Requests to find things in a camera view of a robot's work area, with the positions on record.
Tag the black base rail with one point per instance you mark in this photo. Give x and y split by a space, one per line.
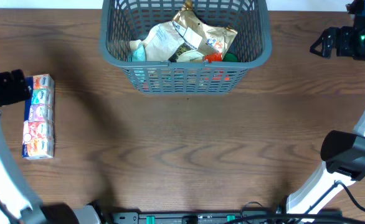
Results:
198 217

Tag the green lidded seasoning jar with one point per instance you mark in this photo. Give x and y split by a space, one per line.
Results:
229 57

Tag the Kleenex tissue multipack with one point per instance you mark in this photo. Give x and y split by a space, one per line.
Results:
38 131

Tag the beige paper pouch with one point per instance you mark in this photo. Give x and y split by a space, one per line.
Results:
161 43

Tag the grey plastic lattice basket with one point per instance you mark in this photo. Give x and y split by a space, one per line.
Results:
124 21

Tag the gold foil snack bag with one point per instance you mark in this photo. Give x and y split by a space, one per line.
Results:
202 42

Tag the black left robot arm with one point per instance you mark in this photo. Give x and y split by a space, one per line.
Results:
18 202

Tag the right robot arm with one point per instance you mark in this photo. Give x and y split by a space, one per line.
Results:
342 154

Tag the mint green wipes packet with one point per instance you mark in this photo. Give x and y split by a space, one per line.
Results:
137 53

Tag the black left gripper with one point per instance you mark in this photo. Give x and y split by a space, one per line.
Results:
14 86

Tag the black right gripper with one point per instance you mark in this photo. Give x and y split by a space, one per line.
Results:
344 34

